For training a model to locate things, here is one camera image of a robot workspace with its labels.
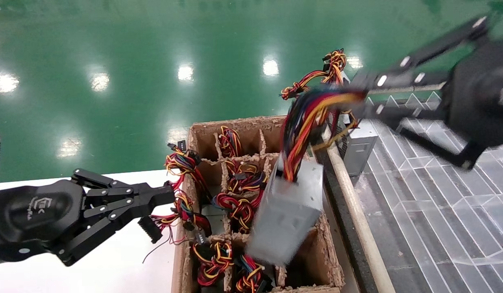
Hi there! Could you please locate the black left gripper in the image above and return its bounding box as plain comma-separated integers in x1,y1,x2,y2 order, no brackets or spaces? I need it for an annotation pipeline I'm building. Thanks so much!
0,169,177,267

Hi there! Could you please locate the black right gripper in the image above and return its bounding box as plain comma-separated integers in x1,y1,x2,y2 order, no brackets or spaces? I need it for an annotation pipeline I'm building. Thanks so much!
349,16,503,171

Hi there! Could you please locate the grey power supply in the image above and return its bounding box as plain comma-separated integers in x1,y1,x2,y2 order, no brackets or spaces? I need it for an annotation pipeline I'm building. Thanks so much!
322,48,349,87
138,191,226,263
213,190,265,235
218,125,244,158
192,239,235,288
339,116,379,177
246,87,368,266
234,254,273,293
165,140,204,192
225,160,269,194
280,70,331,101

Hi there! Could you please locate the clear acrylic divided tray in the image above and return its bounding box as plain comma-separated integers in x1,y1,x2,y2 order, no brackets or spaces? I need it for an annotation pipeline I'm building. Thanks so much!
352,92,503,293

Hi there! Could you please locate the black foam border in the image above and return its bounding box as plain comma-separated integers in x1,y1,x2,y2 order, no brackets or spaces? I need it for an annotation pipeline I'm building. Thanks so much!
314,142,378,293

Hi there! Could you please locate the cardboard box with dividers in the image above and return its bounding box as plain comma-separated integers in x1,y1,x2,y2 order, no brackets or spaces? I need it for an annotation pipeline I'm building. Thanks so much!
171,115,346,293

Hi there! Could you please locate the beige tube frame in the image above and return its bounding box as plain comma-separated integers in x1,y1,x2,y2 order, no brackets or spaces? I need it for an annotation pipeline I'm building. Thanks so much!
324,83,448,293

